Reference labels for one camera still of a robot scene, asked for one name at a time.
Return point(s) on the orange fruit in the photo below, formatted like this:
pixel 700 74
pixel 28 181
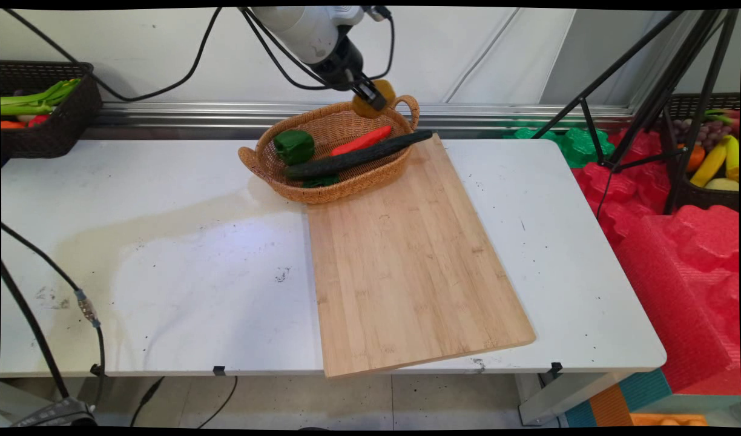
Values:
pixel 696 158

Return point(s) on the brown potato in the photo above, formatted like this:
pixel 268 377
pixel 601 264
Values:
pixel 387 92

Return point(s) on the large yellow banana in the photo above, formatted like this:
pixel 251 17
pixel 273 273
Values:
pixel 709 165

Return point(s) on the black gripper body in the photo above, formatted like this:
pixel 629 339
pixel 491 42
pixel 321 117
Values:
pixel 343 63

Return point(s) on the green leek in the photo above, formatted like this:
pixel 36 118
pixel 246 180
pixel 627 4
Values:
pixel 37 100

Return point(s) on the green bell pepper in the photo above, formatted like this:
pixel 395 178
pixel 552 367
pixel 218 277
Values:
pixel 293 146

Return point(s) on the small dark green vegetable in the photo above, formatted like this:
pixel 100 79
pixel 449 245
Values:
pixel 320 181

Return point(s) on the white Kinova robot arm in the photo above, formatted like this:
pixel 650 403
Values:
pixel 304 30

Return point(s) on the black woven fruit basket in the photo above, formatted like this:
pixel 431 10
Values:
pixel 709 197

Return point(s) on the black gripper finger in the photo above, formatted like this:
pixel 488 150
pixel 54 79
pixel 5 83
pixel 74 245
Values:
pixel 362 92
pixel 375 97

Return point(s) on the long dark green cucumber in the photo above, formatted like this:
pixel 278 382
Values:
pixel 352 158

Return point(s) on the metal wall rail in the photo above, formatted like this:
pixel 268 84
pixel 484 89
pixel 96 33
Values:
pixel 467 115

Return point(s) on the large red foam block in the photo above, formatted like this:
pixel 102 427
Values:
pixel 679 290

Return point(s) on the small yellow banana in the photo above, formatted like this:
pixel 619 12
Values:
pixel 732 157

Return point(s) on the bamboo cutting board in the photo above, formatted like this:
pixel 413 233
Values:
pixel 407 260

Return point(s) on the black camera tripod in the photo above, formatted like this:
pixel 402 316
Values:
pixel 661 97

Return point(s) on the green foam block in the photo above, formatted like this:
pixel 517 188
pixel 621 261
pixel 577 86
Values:
pixel 579 148

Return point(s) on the purple grape bunch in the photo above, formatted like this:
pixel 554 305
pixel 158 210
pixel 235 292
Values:
pixel 712 132

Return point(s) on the white table leg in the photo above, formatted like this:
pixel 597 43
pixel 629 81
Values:
pixel 564 396

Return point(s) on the orange carrot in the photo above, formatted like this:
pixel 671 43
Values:
pixel 12 124

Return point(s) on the pale yellow apple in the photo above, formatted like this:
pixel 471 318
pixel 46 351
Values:
pixel 721 184

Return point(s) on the teal and orange foam mat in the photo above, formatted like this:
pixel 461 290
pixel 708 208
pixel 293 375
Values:
pixel 637 393

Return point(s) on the red tomato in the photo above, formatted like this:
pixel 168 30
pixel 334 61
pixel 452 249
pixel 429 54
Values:
pixel 37 120

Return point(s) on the orange foam piece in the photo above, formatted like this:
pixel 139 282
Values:
pixel 667 419

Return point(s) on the red chili pepper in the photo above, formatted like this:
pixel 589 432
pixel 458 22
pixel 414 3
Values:
pixel 361 142

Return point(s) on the black woven vegetable basket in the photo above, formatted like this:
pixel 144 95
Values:
pixel 49 133

